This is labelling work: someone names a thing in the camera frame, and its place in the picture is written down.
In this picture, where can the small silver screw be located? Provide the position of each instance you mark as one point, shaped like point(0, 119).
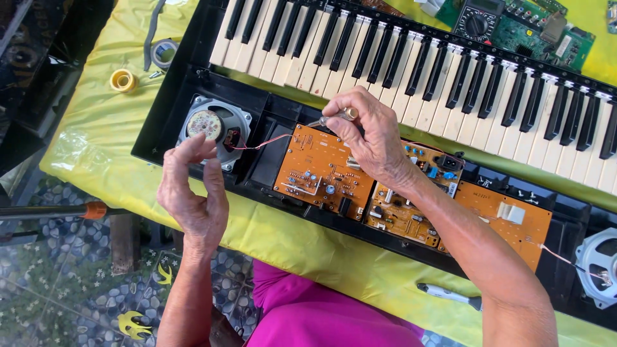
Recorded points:
point(155, 74)

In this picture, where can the black glossy furniture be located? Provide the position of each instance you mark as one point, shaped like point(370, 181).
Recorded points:
point(43, 72)

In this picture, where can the person's right hand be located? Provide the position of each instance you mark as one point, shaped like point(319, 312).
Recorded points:
point(381, 139)

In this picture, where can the green circuit board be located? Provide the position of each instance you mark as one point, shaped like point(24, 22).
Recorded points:
point(515, 31)

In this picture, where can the person's pink clothing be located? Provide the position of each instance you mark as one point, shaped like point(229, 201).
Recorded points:
point(313, 313)

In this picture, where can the brown circuit board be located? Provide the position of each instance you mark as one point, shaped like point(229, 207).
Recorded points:
point(383, 5)

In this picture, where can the yellow tape roll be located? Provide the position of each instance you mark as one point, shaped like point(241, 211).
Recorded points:
point(123, 80)

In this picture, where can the wooden table leg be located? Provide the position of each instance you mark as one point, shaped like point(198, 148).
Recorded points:
point(124, 243)

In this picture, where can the small silver brass-capped screwdriver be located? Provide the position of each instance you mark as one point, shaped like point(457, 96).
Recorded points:
point(344, 115)

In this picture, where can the grey tape roll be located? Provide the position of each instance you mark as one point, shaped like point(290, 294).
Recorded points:
point(164, 52)

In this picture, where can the white and black keybed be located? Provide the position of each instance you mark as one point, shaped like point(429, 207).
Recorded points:
point(337, 72)

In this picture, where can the orange-collared long tool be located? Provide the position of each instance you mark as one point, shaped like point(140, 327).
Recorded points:
point(94, 210)

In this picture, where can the orange board with white connector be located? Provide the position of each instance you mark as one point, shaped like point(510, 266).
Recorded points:
point(511, 231)

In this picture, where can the black multimeter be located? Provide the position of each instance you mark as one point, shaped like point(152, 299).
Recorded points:
point(477, 21)

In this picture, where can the person's left hand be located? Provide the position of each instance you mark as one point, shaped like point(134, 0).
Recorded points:
point(193, 207)

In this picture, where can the orange amplifier circuit board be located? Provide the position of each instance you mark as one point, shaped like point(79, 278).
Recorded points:
point(313, 168)

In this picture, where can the black keyboard casing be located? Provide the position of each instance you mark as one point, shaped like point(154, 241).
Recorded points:
point(270, 159)

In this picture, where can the orange power circuit board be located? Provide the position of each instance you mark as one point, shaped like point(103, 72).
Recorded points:
point(400, 212)

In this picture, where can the yellow tablecloth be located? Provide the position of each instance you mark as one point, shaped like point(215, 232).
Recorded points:
point(96, 135)

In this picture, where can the grey round speaker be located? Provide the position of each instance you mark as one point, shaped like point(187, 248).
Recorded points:
point(594, 262)
point(207, 123)

